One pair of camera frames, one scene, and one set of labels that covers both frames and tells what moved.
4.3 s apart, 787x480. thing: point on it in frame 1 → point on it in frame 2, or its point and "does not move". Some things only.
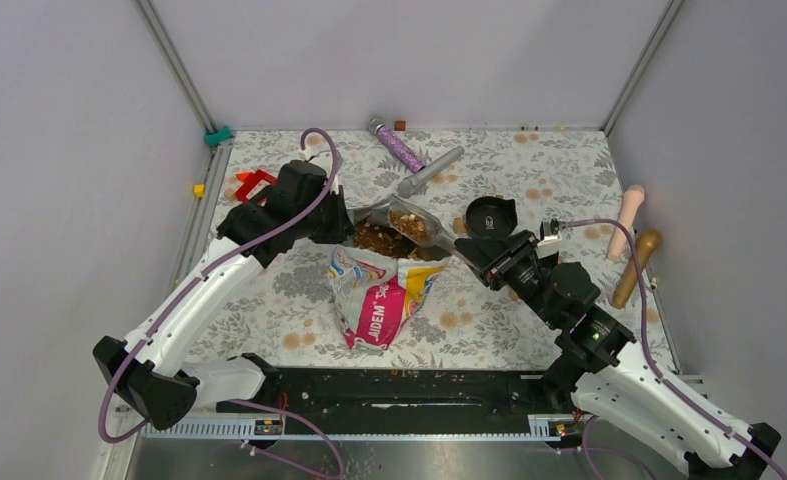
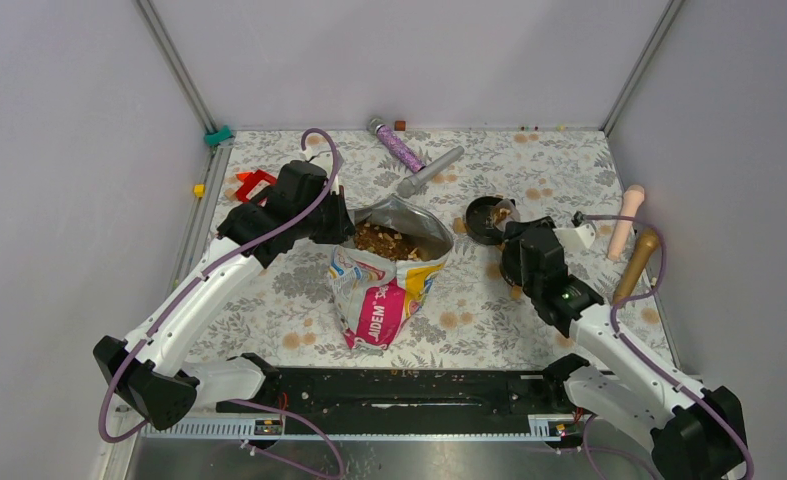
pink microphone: x=633 y=195 does not move
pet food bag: x=381 y=283 does not move
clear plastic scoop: x=423 y=228 → x=505 y=211
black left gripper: x=344 y=226 does not move
